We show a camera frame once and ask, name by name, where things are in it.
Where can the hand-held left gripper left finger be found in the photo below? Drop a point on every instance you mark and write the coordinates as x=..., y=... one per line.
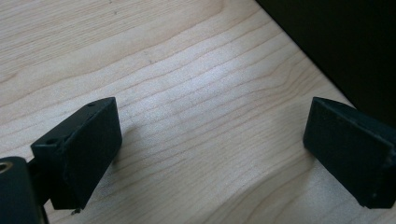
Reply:
x=84, y=149

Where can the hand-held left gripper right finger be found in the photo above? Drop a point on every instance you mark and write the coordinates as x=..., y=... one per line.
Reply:
x=351, y=152

